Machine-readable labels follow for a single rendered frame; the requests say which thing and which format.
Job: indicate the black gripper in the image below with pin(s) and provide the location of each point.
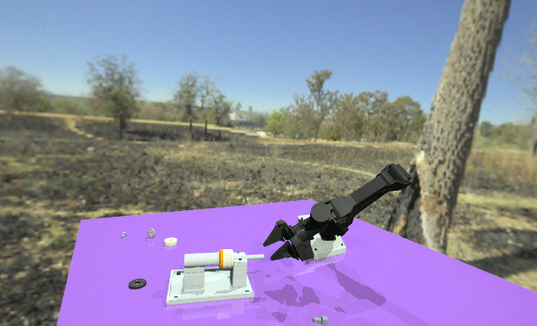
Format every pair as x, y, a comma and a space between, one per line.
296, 234

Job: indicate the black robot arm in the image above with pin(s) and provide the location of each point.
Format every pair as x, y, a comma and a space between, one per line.
333, 216

